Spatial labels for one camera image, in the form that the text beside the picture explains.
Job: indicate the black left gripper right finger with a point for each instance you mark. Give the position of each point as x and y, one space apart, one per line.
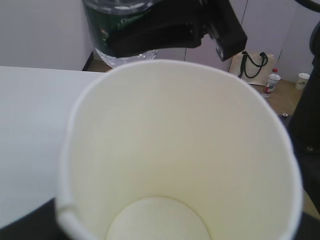
309 228

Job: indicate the small red-cap bottle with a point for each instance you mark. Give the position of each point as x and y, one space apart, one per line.
271 83

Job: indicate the white background paper cup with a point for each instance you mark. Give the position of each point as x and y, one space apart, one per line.
302 80

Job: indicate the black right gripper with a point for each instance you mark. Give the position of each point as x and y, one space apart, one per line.
181 24

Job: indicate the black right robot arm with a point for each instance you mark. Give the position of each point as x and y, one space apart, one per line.
304 125

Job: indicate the clear green-label water bottle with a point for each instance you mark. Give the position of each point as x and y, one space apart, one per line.
105 17

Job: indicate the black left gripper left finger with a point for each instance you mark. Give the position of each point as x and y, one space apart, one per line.
39 224

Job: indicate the white tote bag black handles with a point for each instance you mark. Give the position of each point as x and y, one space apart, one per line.
254 68

